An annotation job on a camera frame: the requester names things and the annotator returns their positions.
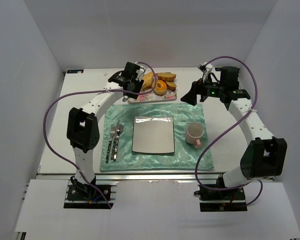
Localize long yellow bread loaf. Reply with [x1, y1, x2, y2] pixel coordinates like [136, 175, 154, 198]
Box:
[141, 72, 155, 91]

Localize metal serving tongs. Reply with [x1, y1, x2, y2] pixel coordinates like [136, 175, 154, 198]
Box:
[122, 95, 129, 103]

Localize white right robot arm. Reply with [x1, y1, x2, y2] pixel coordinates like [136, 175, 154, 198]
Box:
[181, 64, 288, 190]

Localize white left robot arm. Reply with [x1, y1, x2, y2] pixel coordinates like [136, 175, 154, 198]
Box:
[66, 62, 146, 192]

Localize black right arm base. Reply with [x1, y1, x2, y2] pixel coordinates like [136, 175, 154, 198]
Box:
[193, 185, 248, 213]

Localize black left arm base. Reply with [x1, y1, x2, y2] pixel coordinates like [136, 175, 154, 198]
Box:
[63, 176, 117, 210]

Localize lower brown bread slice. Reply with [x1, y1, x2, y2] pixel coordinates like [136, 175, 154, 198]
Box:
[165, 81, 177, 91]

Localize brown bread slice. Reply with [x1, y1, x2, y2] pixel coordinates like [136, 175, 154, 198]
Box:
[165, 81, 177, 91]
[157, 72, 177, 82]

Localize upper brown bread slice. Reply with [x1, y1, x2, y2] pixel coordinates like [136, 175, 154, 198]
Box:
[157, 72, 177, 82]

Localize floral rectangular tray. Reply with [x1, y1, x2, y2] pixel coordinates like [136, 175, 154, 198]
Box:
[127, 73, 178, 104]

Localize pink mug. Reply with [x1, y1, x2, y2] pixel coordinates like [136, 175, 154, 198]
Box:
[185, 122, 205, 148]

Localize blue label sticker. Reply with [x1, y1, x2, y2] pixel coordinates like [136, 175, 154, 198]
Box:
[66, 69, 84, 74]

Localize square white plate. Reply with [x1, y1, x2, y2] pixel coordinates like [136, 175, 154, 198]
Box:
[132, 116, 175, 155]

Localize green satin placemat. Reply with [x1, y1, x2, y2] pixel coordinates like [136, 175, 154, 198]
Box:
[98, 103, 214, 172]

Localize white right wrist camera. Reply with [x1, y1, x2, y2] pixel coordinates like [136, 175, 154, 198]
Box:
[197, 62, 213, 82]

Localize orange ring donut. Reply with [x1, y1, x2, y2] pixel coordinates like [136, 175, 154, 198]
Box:
[153, 79, 168, 96]

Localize fork with patterned handle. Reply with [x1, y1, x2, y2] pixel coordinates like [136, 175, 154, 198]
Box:
[105, 123, 116, 164]

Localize spoon with patterned handle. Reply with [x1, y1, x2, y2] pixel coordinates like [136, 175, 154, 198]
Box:
[111, 121, 124, 162]

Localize aluminium frame rail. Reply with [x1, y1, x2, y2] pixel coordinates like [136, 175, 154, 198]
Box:
[22, 172, 276, 201]

